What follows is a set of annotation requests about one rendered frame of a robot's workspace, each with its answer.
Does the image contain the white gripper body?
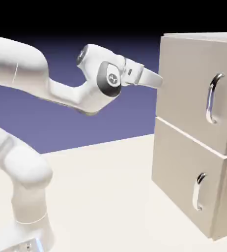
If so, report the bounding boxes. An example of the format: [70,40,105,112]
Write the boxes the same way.
[139,66,164,89]

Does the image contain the beige cabinet door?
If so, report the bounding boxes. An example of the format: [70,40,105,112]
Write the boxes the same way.
[151,116,227,241]
[155,36,227,156]

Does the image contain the curved silver handle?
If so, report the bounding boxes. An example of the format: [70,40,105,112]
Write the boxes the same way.
[192,172,207,212]
[205,73,226,125]

